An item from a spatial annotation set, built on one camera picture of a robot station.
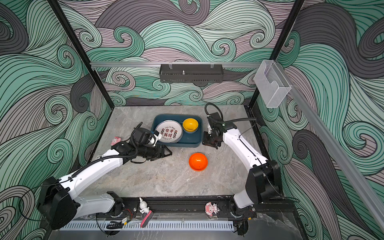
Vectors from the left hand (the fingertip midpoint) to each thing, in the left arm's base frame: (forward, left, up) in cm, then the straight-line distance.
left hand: (169, 153), depth 76 cm
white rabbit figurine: (-22, +12, -13) cm, 28 cm away
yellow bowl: (+29, -11, -12) cm, 33 cm away
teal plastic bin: (+20, -10, -18) cm, 29 cm away
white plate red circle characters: (+24, +2, -13) cm, 27 cm away
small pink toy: (+15, +38, -12) cm, 42 cm away
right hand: (+8, -19, -2) cm, 21 cm away
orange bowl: (+2, -16, -13) cm, 21 cm away
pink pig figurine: (-22, -22, -12) cm, 34 cm away
